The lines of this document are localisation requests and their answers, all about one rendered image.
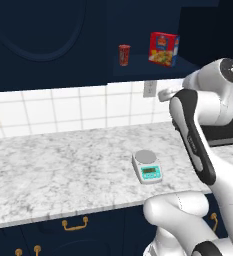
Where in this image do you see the dark blue drawer front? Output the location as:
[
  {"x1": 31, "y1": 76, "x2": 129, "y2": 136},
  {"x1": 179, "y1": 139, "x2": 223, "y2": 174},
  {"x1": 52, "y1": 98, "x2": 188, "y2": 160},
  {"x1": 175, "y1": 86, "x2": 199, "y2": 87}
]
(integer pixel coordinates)
[{"x1": 19, "y1": 207, "x2": 126, "y2": 256}]

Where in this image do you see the dark blue cabinet shelf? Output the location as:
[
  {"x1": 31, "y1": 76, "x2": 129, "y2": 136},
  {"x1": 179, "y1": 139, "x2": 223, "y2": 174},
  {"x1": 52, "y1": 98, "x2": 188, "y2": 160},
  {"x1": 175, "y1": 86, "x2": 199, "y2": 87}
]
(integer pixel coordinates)
[{"x1": 112, "y1": 54, "x2": 202, "y2": 78}]

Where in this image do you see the gold drawer handle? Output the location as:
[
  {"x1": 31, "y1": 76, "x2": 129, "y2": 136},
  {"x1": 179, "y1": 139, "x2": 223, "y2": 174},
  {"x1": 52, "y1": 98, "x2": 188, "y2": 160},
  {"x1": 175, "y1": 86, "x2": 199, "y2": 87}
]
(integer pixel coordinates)
[{"x1": 61, "y1": 216, "x2": 89, "y2": 232}]

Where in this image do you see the white digital scale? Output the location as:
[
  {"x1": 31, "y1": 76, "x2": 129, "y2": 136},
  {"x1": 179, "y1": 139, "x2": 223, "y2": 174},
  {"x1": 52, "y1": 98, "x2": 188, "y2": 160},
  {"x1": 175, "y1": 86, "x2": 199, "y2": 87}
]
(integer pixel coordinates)
[{"x1": 131, "y1": 149, "x2": 164, "y2": 185}]

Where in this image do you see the black hob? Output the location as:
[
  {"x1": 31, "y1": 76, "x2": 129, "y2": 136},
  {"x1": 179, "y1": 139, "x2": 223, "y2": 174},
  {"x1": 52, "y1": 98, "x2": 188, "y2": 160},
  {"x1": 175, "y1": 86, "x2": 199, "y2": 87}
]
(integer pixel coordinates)
[{"x1": 201, "y1": 110, "x2": 233, "y2": 148}]

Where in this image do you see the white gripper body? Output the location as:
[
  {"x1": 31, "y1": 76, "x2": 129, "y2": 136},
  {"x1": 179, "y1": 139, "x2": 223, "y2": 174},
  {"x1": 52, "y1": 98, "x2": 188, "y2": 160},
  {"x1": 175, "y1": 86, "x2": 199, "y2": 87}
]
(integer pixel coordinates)
[{"x1": 157, "y1": 86, "x2": 184, "y2": 103}]

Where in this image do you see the dark blue open cabinet door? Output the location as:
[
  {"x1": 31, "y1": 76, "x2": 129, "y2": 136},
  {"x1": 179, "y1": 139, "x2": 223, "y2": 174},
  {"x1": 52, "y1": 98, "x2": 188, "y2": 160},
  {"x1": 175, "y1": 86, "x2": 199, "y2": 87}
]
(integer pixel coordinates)
[{"x1": 179, "y1": 0, "x2": 233, "y2": 114}]

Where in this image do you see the grey wall outlet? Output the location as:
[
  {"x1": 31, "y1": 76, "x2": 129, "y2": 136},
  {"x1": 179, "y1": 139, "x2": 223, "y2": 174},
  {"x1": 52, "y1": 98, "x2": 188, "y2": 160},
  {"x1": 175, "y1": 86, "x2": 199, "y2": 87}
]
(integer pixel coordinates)
[{"x1": 142, "y1": 79, "x2": 158, "y2": 99}]

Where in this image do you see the gold cupboard handle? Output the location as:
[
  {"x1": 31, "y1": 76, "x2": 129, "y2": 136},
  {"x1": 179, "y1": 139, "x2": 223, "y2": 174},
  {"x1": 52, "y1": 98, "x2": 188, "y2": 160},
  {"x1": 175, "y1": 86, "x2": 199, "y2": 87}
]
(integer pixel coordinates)
[{"x1": 209, "y1": 212, "x2": 219, "y2": 233}]

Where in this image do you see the red can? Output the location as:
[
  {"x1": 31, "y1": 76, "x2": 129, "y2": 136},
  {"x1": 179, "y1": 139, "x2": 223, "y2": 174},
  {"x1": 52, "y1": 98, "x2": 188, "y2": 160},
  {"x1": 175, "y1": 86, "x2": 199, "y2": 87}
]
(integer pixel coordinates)
[{"x1": 118, "y1": 44, "x2": 132, "y2": 67}]

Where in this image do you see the red boxed food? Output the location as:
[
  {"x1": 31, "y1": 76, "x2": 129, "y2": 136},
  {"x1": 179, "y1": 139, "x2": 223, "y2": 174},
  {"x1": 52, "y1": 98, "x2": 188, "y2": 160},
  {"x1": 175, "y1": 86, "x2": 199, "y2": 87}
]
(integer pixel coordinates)
[{"x1": 148, "y1": 31, "x2": 181, "y2": 69}]

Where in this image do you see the dark blue closed cabinet door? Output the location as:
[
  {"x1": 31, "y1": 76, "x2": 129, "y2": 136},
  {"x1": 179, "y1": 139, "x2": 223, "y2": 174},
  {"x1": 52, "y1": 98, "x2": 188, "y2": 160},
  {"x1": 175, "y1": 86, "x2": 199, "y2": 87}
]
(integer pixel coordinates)
[{"x1": 0, "y1": 0, "x2": 109, "y2": 94}]

